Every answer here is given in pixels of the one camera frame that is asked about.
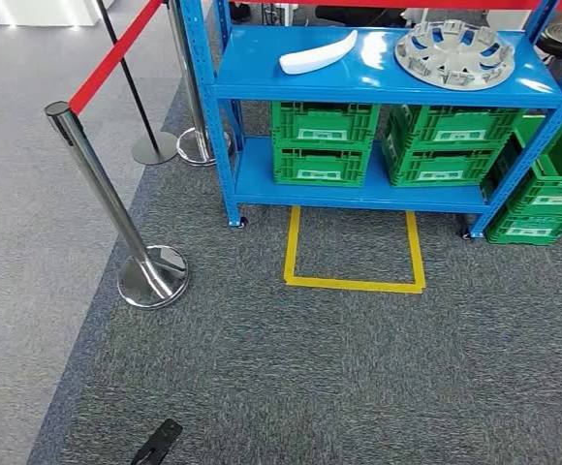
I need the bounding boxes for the white curved plastic part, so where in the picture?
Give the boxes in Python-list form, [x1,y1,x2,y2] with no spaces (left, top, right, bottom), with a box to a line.
[279,29,360,77]

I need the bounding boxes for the blue metal shelf rack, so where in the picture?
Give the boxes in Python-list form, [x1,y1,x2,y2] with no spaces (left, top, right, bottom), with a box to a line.
[178,0,562,240]

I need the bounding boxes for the black office chair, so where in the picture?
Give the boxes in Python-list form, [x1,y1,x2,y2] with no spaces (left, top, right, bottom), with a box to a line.
[315,5,409,29]

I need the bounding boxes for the red barrier belt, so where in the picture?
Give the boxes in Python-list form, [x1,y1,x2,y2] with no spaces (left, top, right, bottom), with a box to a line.
[67,0,164,117]
[230,0,562,12]

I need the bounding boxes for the silver wheel hubcap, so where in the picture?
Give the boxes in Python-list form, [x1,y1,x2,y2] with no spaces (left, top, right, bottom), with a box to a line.
[393,18,517,92]

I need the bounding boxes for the white desk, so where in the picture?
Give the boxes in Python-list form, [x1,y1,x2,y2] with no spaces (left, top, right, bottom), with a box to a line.
[485,9,544,32]

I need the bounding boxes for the white counter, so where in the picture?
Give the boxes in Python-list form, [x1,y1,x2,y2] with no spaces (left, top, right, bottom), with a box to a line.
[0,0,115,28]

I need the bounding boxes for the black stanchion post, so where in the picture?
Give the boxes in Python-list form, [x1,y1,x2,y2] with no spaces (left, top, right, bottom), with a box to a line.
[94,0,179,167]

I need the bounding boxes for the chrome stanchion post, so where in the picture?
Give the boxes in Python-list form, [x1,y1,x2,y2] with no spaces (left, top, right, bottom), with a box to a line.
[44,100,190,311]
[164,0,233,169]

